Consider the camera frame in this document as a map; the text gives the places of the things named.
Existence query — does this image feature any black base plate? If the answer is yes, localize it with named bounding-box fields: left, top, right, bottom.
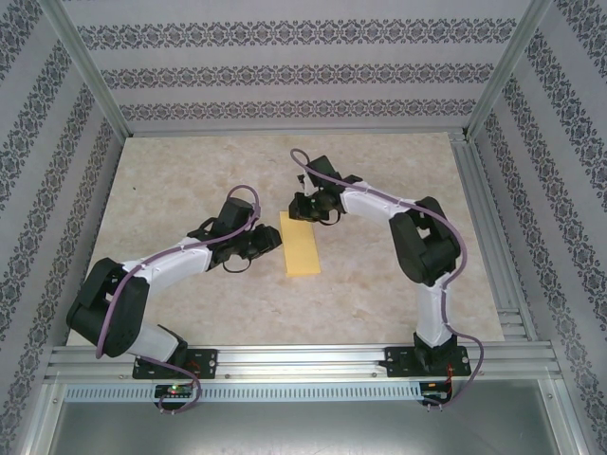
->
left=384, top=345, right=473, bottom=379
left=131, top=348, right=219, bottom=380

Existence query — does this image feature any long aluminium mounting rail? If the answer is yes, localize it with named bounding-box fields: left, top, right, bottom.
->
left=45, top=343, right=559, bottom=383

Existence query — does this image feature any aluminium frame post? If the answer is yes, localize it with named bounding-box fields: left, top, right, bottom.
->
left=40, top=0, right=132, bottom=139
left=463, top=0, right=556, bottom=141

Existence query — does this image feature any thin aluminium back rail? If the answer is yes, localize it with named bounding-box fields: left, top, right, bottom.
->
left=123, top=126, right=469, bottom=139

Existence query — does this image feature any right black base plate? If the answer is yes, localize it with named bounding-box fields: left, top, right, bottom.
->
left=384, top=345, right=473, bottom=379

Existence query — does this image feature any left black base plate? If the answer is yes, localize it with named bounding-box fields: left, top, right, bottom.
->
left=131, top=348, right=219, bottom=380

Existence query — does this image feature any yellow square paper sheet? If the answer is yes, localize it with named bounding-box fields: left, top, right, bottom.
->
left=279, top=210, right=322, bottom=279

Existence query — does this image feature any slotted grey cable duct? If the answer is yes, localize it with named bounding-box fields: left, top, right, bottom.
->
left=64, top=382, right=423, bottom=403

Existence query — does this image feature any aluminium side rail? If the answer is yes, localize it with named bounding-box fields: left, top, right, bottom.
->
left=448, top=131, right=540, bottom=342

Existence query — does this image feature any left aluminium frame post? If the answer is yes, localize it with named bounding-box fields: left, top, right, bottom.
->
left=40, top=0, right=132, bottom=139

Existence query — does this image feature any grey metal sheet panel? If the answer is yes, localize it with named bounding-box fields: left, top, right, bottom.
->
left=40, top=381, right=584, bottom=455

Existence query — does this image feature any left small controller board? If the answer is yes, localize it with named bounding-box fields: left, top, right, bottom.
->
left=155, top=384, right=196, bottom=398

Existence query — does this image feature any right aluminium frame post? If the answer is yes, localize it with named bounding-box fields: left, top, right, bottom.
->
left=463, top=0, right=556, bottom=141

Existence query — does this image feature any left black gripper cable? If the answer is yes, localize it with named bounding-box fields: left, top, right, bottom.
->
left=221, top=255, right=253, bottom=275

